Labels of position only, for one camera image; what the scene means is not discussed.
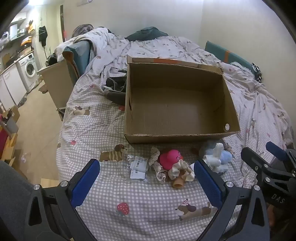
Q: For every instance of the clear plastic wrapper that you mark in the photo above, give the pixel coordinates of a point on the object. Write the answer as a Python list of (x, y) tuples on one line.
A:
[(130, 160)]

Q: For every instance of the grey box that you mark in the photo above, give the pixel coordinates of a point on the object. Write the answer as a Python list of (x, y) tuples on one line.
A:
[(12, 125)]

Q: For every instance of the white washing machine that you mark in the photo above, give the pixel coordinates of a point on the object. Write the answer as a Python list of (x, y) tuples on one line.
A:
[(29, 67)]

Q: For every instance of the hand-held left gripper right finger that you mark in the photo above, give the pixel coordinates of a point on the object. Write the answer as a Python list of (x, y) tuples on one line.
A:
[(208, 185)]

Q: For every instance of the beige bedside table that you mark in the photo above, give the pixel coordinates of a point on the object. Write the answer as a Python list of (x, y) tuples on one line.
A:
[(57, 81)]

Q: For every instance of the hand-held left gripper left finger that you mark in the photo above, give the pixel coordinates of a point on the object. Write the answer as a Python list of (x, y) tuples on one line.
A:
[(85, 184)]

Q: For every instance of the white sock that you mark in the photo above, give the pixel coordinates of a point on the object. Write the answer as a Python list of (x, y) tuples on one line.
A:
[(218, 150)]

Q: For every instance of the dark grey clothing pile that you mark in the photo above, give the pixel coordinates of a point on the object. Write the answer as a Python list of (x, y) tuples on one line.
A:
[(114, 89)]

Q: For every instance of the clear packet with white label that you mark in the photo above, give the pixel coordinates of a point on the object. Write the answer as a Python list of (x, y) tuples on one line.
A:
[(138, 165)]

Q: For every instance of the grey fuzzy blanket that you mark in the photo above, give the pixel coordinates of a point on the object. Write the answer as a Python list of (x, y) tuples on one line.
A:
[(82, 29)]

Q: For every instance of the white kitchen cabinet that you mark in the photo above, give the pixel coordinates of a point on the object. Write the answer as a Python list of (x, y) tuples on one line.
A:
[(10, 85)]

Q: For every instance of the white floral duvet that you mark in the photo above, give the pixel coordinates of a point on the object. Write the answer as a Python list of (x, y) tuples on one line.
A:
[(166, 47)]

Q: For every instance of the black hanging garment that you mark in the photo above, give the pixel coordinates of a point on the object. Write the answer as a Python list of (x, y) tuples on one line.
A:
[(43, 33)]

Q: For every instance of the cardboard box on floor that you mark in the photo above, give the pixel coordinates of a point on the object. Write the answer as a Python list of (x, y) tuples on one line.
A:
[(8, 148)]

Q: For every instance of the cardboard box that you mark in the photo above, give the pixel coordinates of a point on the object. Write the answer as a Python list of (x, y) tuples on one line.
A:
[(8, 148), (175, 104)]

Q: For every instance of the teal cushion with orange edge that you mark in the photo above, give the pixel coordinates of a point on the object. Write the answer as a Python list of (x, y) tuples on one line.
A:
[(78, 54)]

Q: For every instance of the red bag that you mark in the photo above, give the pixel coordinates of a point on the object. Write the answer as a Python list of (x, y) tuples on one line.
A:
[(2, 136)]

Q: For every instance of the dark green pillow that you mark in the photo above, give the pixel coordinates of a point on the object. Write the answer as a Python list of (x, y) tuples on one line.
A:
[(148, 33)]

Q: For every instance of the black and white checkered cloth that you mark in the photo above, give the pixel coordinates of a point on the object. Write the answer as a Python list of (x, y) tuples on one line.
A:
[(257, 71)]

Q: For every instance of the floral lace scrunchie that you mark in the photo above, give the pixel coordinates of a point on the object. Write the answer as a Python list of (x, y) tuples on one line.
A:
[(155, 162)]

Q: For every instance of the pink rubber toy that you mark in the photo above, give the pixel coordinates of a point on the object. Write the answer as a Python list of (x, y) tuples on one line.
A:
[(168, 159)]

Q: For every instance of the teal pillow with orange stripe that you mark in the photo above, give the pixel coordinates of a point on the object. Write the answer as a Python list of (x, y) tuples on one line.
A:
[(222, 52)]

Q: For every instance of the person's grey clothing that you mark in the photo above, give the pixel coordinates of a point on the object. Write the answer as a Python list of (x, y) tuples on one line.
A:
[(12, 199)]

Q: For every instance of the cream ruffled scrunchie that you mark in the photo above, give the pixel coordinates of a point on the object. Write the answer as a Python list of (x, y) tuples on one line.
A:
[(182, 170)]

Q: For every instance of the checked dog print bedsheet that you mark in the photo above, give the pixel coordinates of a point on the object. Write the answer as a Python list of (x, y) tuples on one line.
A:
[(97, 129)]

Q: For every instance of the cluttered wall shelf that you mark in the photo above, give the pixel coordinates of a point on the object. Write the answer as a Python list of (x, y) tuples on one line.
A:
[(16, 30)]

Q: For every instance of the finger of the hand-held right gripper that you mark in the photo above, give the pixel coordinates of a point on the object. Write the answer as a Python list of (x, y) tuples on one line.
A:
[(252, 157), (276, 148)]

